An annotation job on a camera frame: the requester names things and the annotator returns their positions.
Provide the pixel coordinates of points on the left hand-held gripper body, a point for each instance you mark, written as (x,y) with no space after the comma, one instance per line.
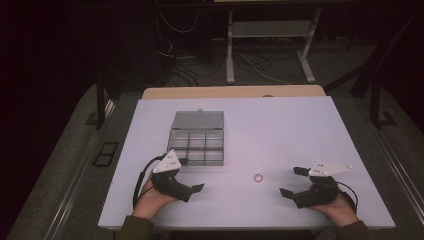
(168,185)

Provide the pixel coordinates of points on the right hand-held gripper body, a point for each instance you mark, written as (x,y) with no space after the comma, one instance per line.
(320,193)

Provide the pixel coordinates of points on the clear plastic compartment box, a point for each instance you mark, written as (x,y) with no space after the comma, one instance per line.
(197,133)

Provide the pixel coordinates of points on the person's left hand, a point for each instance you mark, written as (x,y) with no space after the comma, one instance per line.
(150,201)

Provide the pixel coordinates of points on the person's right hand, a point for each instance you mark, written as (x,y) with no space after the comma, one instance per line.
(340,211)

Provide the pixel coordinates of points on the wooden table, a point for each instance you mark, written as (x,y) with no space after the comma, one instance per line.
(233,91)

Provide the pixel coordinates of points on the black metal stand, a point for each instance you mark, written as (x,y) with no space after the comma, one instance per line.
(375,106)
(100,106)

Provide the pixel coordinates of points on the white metal stand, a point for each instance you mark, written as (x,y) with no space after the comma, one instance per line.
(230,50)

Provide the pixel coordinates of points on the black rectangular floor frame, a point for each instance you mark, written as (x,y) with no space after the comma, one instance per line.
(100,160)

